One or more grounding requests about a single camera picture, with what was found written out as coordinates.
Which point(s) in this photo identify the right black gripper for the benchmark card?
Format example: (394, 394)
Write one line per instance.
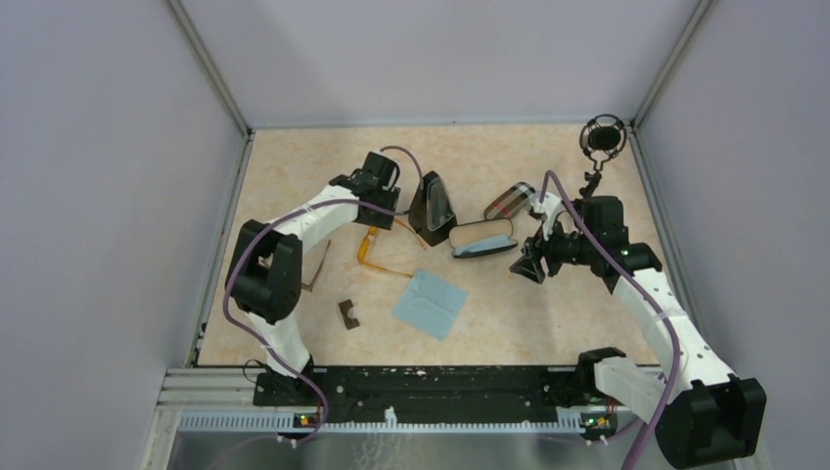
(533, 250)

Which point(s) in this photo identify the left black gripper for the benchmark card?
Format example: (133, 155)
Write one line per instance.
(381, 220)

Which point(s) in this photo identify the plaid glasses case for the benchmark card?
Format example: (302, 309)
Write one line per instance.
(510, 202)

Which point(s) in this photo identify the black textured glasses case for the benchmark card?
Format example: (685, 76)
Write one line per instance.
(468, 233)

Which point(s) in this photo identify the orange tinted sunglasses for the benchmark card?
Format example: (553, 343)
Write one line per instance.
(390, 252)

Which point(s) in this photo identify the blue cleaning cloth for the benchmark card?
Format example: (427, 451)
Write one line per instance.
(430, 304)
(485, 247)

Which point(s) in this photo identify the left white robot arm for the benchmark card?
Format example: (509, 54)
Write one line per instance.
(264, 279)

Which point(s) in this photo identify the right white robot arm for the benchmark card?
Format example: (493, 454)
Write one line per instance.
(700, 412)

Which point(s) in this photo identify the dark triangular glasses case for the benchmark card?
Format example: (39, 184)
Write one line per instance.
(431, 214)

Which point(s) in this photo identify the black microphone on tripod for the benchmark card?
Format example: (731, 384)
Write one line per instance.
(601, 140)

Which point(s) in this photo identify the small brown case insert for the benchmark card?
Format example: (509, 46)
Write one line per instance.
(346, 312)

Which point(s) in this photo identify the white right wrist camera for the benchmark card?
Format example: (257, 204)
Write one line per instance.
(545, 206)

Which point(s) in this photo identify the brown frame sunglasses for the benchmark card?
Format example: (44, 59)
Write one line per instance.
(310, 284)

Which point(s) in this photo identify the grey slotted cable duct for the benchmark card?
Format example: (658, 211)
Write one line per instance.
(284, 422)

